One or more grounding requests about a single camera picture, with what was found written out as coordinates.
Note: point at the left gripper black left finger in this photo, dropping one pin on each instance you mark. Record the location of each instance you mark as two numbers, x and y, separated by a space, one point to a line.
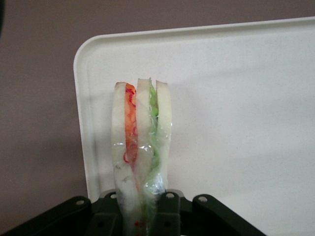
73 216

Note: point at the cream plastic tray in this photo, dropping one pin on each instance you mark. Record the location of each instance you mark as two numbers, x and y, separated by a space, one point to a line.
221 110

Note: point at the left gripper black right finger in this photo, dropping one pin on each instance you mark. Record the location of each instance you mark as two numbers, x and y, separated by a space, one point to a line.
201 216

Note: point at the triangle sandwich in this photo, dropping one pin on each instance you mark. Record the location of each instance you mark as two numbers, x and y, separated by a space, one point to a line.
142 123

